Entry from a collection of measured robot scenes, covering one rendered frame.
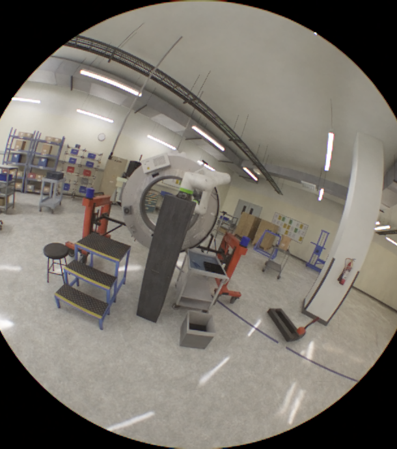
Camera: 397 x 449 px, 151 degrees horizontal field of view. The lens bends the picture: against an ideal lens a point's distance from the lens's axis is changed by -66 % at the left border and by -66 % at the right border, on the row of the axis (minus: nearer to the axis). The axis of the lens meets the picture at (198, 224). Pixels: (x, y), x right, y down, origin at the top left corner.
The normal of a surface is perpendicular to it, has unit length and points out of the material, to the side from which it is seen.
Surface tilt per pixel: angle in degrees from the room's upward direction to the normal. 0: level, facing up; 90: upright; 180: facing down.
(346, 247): 90
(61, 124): 90
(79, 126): 90
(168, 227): 90
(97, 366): 0
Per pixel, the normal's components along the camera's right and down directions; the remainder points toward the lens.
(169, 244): -0.06, 0.18
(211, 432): 0.32, -0.93
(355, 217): -0.66, -0.08
